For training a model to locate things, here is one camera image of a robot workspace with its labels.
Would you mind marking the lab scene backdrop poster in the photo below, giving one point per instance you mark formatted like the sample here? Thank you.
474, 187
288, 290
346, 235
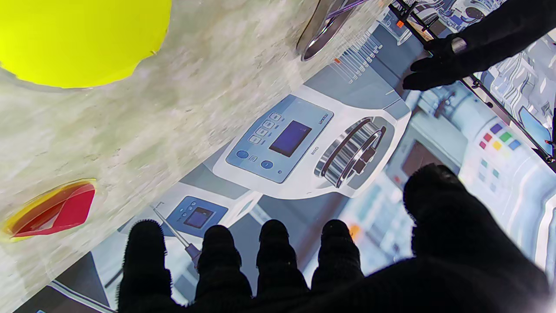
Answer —
304, 143

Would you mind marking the round stainless steel tray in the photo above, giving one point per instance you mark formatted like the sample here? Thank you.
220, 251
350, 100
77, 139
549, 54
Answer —
321, 30

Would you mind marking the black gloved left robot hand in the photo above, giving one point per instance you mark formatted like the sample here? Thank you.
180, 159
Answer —
499, 30

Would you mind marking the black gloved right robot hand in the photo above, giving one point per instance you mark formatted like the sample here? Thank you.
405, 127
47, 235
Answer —
456, 269

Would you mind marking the clear culture dish yellow lid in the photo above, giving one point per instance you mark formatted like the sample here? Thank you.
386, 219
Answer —
78, 39

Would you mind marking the clear culture dish yellow base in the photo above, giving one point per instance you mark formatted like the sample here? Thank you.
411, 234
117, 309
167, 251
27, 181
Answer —
30, 203

